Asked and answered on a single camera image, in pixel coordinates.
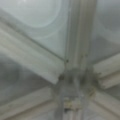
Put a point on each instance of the white sectioned round tray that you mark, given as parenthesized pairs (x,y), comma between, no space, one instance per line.
(71,51)

